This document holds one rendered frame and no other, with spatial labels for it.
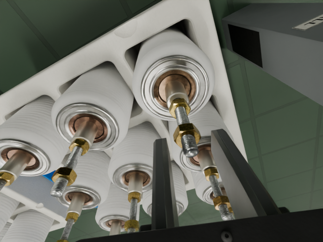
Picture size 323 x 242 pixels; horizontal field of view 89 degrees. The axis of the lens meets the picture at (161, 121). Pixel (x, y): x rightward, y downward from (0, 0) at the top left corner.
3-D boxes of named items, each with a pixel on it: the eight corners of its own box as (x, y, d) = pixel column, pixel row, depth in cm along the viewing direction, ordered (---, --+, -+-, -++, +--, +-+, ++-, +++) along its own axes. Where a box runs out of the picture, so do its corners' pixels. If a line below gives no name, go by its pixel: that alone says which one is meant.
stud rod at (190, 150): (169, 98, 17) (180, 152, 11) (178, 92, 16) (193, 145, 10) (175, 104, 17) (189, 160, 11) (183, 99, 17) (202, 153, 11)
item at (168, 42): (197, 41, 32) (236, 72, 18) (172, 82, 37) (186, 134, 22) (154, 13, 29) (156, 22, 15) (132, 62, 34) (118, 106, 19)
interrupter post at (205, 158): (214, 154, 25) (221, 172, 23) (200, 160, 26) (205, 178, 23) (207, 145, 24) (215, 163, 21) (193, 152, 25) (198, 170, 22)
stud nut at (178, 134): (168, 130, 12) (169, 138, 11) (188, 117, 12) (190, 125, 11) (183, 145, 13) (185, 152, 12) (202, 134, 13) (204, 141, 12)
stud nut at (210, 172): (219, 168, 22) (222, 174, 21) (215, 176, 23) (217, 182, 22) (205, 167, 22) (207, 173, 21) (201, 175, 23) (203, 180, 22)
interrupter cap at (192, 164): (236, 156, 26) (238, 160, 25) (193, 175, 28) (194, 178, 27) (217, 125, 22) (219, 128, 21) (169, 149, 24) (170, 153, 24)
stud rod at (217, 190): (212, 161, 23) (233, 217, 17) (209, 165, 24) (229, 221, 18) (205, 160, 23) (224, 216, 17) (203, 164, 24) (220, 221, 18)
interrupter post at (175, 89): (189, 84, 18) (195, 98, 16) (177, 101, 20) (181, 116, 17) (170, 75, 18) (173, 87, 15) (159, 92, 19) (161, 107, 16)
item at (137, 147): (142, 92, 38) (136, 148, 23) (167, 118, 43) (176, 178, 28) (114, 115, 41) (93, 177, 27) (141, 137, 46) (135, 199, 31)
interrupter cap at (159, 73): (221, 75, 18) (224, 77, 17) (183, 124, 22) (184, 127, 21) (160, 39, 16) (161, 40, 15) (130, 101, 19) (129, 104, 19)
